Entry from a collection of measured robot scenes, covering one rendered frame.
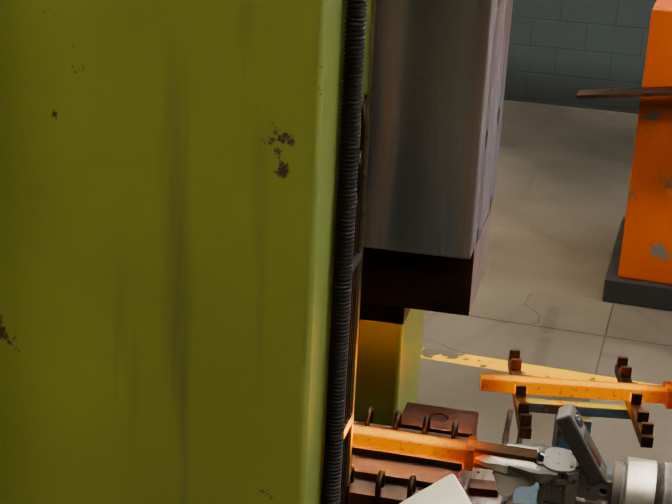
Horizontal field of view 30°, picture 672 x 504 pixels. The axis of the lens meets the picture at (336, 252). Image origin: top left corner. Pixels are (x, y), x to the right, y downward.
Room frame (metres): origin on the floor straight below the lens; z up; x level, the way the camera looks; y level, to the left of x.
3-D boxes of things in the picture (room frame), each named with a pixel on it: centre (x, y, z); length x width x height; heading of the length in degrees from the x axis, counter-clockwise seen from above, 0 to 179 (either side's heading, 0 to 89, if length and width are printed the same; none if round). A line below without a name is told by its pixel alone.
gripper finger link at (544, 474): (1.61, -0.31, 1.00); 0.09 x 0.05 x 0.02; 81
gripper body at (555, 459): (1.62, -0.37, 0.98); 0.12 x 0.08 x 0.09; 78
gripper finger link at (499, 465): (1.62, -0.26, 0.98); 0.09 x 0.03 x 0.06; 81
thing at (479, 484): (1.70, -0.25, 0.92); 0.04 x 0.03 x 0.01; 84
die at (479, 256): (1.68, 0.00, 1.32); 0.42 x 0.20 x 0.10; 78
